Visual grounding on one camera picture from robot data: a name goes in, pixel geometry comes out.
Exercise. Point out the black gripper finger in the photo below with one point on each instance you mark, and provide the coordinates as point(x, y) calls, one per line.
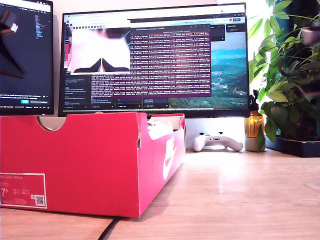
point(7, 57)

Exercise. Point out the red cardboard shoebox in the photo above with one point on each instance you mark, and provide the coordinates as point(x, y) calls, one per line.
point(87, 162)

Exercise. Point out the narrow black computer monitor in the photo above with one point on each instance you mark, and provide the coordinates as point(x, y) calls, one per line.
point(35, 62)

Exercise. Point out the wide black computer monitor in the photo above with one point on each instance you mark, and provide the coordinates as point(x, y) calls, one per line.
point(170, 62)

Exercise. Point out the white game controller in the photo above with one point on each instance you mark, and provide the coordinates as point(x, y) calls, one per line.
point(200, 143)

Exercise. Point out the amber bottle with black pump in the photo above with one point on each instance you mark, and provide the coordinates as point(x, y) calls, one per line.
point(254, 120)

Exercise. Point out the small pale grey pot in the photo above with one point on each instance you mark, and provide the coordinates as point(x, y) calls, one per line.
point(251, 144)

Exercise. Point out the green leafy houseplant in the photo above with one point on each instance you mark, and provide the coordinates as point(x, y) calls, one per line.
point(285, 75)

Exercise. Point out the black planter tray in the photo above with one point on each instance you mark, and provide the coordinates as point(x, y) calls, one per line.
point(295, 147)

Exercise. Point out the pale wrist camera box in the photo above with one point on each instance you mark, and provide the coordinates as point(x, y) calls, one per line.
point(311, 36)

